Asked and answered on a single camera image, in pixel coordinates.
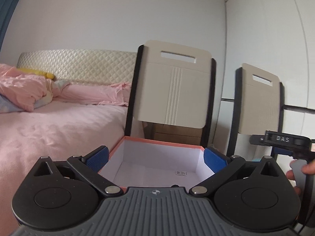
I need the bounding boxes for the pink cardboard box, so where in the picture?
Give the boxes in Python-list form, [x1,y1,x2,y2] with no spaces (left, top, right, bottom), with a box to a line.
[99,136,214,190]

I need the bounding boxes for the bed with pink sheet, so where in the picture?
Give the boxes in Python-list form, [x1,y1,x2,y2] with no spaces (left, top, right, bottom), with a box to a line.
[1,101,127,235]

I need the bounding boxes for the cream quilted headboard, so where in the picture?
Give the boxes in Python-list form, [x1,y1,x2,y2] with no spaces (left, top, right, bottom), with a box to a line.
[17,49,137,85]

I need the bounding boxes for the beige chair near box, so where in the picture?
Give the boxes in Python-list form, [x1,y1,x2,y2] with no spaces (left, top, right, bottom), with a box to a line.
[124,40,216,148]

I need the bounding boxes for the person's right hand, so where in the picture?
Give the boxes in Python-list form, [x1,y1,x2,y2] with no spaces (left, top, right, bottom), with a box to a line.
[286,160,314,197]

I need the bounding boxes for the crumpled pink duvet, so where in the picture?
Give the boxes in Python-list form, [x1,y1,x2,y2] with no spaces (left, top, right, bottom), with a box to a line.
[0,63,71,114]

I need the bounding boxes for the blue curtain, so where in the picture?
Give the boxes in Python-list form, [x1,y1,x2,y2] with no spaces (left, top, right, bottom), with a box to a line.
[0,0,19,47]

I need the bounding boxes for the pink pillow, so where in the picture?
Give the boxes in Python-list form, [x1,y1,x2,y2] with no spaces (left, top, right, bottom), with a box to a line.
[53,83,131,107]

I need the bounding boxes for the yellow pillow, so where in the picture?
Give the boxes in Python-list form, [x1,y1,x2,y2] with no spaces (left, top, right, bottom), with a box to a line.
[18,68,55,80]

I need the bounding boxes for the beige chair on right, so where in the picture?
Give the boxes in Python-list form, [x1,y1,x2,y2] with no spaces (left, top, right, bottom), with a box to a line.
[226,63,284,160]

